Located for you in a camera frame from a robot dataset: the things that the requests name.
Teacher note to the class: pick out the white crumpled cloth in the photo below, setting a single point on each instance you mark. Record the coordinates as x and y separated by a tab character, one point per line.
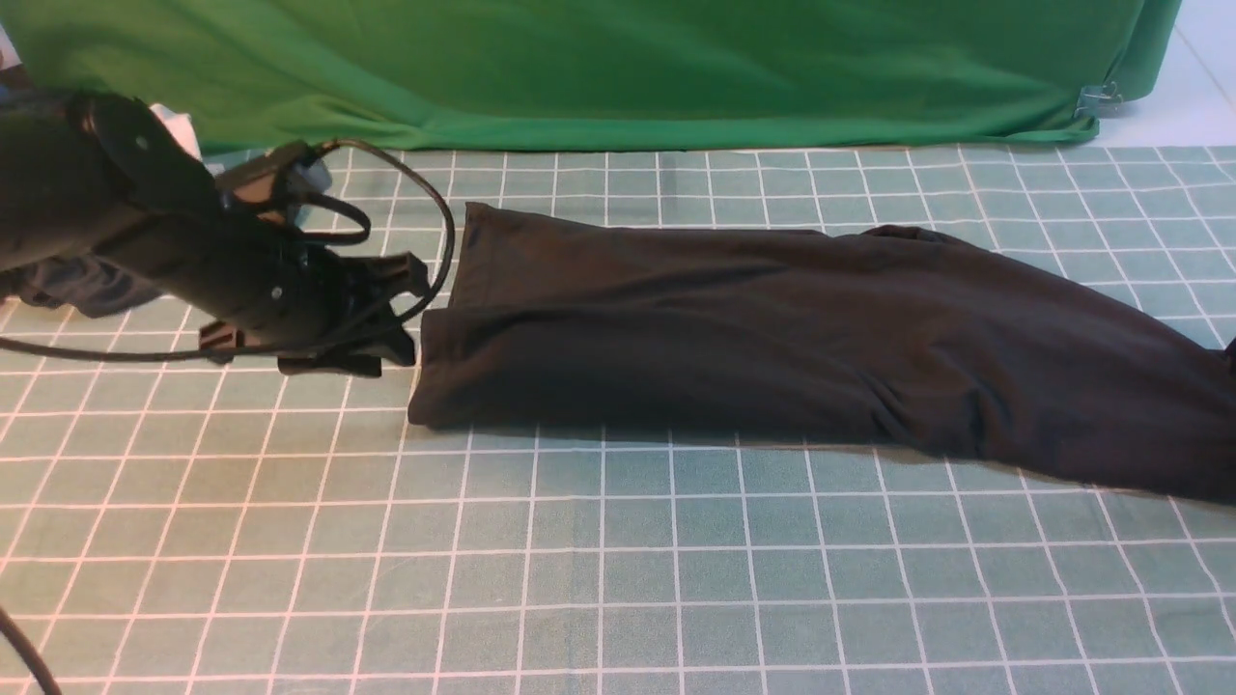
180	127

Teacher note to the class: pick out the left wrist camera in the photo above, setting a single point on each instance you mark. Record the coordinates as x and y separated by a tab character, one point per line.
272	180

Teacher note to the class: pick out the dark gray crumpled garment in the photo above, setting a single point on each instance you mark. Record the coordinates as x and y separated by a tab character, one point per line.
89	285

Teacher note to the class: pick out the green checkered tablecloth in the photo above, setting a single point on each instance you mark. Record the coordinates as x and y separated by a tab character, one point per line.
186	529

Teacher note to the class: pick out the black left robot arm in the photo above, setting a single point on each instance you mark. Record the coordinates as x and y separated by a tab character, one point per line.
97	179

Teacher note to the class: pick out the silver binder clip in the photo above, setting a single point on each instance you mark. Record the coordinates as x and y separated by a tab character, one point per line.
1099	101

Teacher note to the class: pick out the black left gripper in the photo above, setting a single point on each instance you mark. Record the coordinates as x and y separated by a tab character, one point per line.
270	287

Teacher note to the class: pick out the dark gray long-sleeve shirt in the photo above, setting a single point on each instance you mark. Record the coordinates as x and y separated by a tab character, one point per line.
898	336

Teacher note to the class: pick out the green backdrop cloth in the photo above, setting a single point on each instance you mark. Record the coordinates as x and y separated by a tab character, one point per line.
595	76

